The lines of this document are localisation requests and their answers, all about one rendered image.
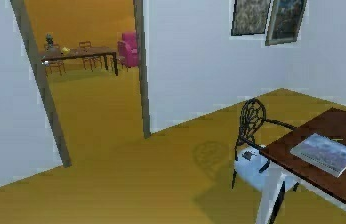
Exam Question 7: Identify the pink armchair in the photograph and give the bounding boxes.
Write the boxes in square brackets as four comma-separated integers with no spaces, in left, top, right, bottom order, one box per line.
[116,31,140,69]

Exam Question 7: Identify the brown wooden dining chair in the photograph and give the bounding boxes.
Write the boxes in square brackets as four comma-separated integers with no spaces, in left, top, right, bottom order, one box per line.
[78,40,104,72]
[43,43,67,76]

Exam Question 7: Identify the dark wooden dining table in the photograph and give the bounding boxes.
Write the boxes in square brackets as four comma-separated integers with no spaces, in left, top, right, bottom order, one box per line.
[40,46,120,77]

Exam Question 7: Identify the grey speckled framed picture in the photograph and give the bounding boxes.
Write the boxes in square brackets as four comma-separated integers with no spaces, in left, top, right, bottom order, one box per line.
[230,0,272,37]

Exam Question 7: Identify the dark house plant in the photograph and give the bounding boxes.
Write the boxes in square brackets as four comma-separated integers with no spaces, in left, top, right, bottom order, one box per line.
[44,32,55,50]

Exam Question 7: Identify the dark blue framed picture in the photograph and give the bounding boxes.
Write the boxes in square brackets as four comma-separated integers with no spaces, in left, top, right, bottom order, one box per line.
[265,0,308,47]

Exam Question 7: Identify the dark brown desk white legs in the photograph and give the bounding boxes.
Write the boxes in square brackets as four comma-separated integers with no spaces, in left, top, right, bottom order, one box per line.
[254,107,346,224]

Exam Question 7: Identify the grey blue book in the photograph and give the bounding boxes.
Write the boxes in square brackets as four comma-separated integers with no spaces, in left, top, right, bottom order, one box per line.
[289,132,346,178]

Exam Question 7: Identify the black wire chair white seat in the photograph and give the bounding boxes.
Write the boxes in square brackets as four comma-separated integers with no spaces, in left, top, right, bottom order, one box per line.
[231,97,300,194]

